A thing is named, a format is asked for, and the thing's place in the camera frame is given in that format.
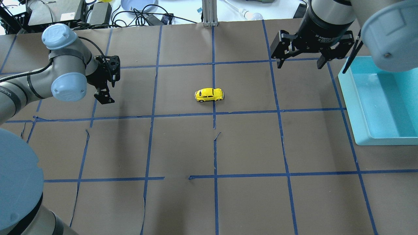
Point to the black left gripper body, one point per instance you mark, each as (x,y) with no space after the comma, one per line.
(99,79)

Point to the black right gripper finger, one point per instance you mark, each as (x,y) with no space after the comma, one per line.
(340,51)
(282,47)

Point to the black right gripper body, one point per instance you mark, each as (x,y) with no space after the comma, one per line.
(321,30)

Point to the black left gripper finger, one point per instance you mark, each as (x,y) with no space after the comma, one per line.
(102,95)

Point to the yellow toy beetle car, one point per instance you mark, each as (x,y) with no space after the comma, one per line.
(209,94)

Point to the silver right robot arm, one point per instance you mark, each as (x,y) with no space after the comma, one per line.
(388,28)

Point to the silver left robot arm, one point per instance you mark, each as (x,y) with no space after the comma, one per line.
(71,68)

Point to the black power adapter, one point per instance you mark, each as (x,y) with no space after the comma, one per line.
(100,13)

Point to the light blue plastic bin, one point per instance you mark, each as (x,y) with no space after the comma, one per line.
(382,106)

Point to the light blue plate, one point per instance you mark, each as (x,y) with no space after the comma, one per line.
(130,5)

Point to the black computer box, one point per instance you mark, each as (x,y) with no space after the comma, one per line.
(46,12)

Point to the aluminium frame post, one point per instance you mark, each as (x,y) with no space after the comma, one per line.
(209,13)

